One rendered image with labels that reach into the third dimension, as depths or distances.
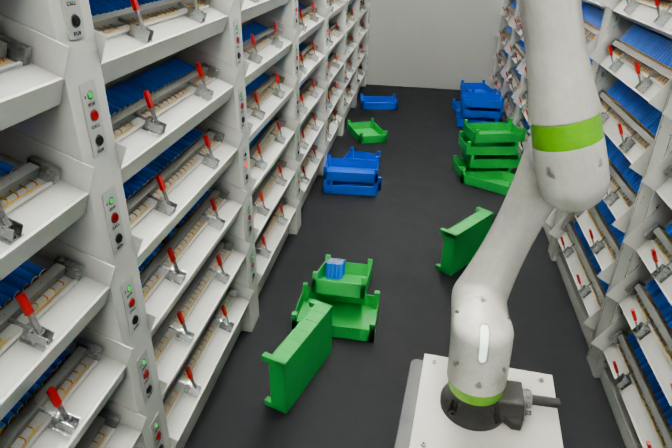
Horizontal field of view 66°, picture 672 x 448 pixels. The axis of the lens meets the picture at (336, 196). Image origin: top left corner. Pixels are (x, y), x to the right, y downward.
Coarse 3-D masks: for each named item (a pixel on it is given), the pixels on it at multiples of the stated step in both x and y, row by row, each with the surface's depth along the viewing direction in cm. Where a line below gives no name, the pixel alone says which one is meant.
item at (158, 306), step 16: (224, 192) 161; (240, 192) 162; (224, 208) 159; (240, 208) 164; (224, 224) 152; (208, 240) 144; (192, 256) 136; (208, 256) 144; (160, 272) 127; (192, 272) 131; (144, 288) 120; (160, 288) 122; (176, 288) 124; (160, 304) 119; (160, 320) 116
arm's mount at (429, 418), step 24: (432, 360) 133; (432, 384) 126; (528, 384) 126; (552, 384) 126; (432, 408) 119; (528, 408) 119; (552, 408) 119; (432, 432) 113; (456, 432) 113; (480, 432) 113; (504, 432) 113; (528, 432) 113; (552, 432) 113
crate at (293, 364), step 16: (320, 304) 172; (304, 320) 164; (320, 320) 165; (288, 336) 158; (304, 336) 158; (320, 336) 167; (288, 352) 152; (304, 352) 158; (320, 352) 171; (272, 368) 150; (288, 368) 150; (304, 368) 161; (272, 384) 153; (288, 384) 153; (304, 384) 164; (272, 400) 157; (288, 400) 155
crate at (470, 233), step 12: (480, 216) 228; (492, 216) 232; (444, 228) 218; (456, 228) 218; (468, 228) 218; (480, 228) 227; (444, 240) 218; (456, 240) 214; (468, 240) 222; (480, 240) 231; (444, 252) 220; (456, 252) 218; (468, 252) 226; (444, 264) 222; (456, 264) 222
